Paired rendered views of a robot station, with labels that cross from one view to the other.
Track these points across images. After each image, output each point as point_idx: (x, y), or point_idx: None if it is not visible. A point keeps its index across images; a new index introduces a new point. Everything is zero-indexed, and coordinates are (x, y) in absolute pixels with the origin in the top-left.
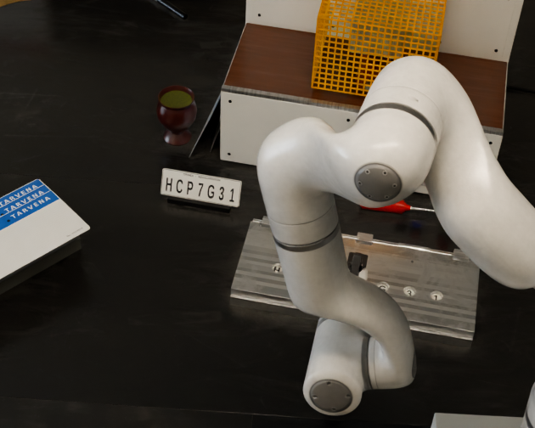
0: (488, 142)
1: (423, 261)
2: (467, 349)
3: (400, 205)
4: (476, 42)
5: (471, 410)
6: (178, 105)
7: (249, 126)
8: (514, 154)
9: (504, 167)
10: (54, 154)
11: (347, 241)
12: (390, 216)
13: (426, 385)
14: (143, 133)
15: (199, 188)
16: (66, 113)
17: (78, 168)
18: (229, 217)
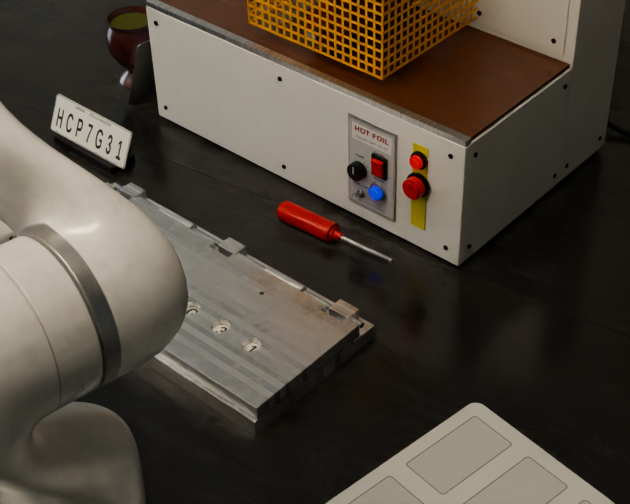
0: (448, 154)
1: (277, 297)
2: (250, 436)
3: (325, 226)
4: (527, 21)
5: None
6: (127, 28)
7: (180, 68)
8: (568, 223)
9: (537, 234)
10: None
11: (201, 242)
12: (311, 241)
13: (147, 457)
14: (104, 66)
15: (89, 130)
16: (44, 25)
17: None
18: (107, 179)
